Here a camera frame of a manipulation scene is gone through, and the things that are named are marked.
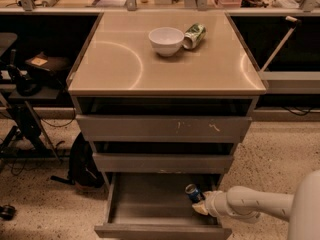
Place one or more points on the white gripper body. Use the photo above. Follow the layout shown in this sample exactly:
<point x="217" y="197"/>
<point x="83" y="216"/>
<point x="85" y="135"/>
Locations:
<point x="212" y="202"/>

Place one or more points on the blue pepsi can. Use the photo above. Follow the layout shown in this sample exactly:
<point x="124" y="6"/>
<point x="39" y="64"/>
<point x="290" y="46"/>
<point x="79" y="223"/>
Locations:
<point x="194" y="193"/>

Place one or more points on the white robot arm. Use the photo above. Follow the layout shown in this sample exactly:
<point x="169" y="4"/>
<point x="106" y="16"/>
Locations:
<point x="301" y="210"/>

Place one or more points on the bottom grey drawer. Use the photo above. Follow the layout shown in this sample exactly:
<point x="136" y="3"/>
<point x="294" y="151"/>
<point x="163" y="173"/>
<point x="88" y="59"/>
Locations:
<point x="151" y="206"/>

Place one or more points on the grey drawer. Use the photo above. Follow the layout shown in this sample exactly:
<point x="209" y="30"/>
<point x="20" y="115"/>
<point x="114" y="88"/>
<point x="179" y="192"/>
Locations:
<point x="160" y="163"/>
<point x="151" y="206"/>
<point x="190" y="129"/>

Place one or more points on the middle grey drawer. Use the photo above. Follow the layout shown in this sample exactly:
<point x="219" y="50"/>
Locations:
<point x="160" y="163"/>

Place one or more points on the grey drawer cabinet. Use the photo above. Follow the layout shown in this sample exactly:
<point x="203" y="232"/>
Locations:
<point x="120" y="74"/>

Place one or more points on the top grey drawer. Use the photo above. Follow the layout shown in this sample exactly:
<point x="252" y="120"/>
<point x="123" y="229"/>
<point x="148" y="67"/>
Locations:
<point x="190" y="129"/>

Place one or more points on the green soda can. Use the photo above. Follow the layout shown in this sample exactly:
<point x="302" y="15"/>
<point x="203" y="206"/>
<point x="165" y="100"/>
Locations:
<point x="193" y="36"/>

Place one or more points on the black backpack on floor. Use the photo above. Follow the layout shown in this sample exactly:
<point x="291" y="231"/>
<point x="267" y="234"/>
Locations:
<point x="82" y="173"/>

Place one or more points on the white bowl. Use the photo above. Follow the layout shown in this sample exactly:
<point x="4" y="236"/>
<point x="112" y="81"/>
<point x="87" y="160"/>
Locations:
<point x="166" y="41"/>

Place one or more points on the white stick with cork tip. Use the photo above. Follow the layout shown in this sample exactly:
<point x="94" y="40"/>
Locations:
<point x="294" y="23"/>

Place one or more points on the black office chair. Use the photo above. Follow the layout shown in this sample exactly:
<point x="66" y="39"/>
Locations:
<point x="7" y="212"/>

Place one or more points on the dark side desk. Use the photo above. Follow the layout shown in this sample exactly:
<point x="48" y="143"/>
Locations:
<point x="26" y="90"/>

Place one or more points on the black box with label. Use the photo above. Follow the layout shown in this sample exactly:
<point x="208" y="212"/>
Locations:
<point x="43" y="67"/>

